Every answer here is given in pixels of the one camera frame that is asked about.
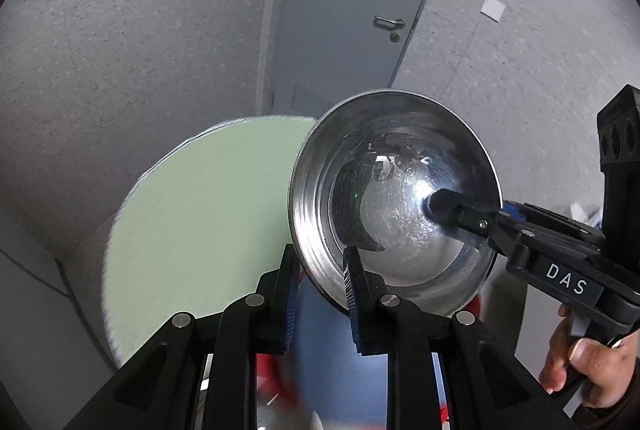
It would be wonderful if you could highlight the red plastic basin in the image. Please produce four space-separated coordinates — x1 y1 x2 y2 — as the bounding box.
254 299 484 430

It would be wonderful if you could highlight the large steel bowl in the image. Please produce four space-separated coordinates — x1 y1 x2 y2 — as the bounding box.
257 405 323 430

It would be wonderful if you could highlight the metal door handle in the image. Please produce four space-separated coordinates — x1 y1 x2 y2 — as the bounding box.
373 16 406 30

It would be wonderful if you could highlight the green round tablecloth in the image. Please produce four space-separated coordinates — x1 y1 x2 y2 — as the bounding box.
102 116 314 365

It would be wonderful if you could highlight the white wall switch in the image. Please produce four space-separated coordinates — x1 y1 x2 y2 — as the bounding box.
480 0 506 23

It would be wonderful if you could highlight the medium steel bowl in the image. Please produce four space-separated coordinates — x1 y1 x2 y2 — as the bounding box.
288 90 502 316

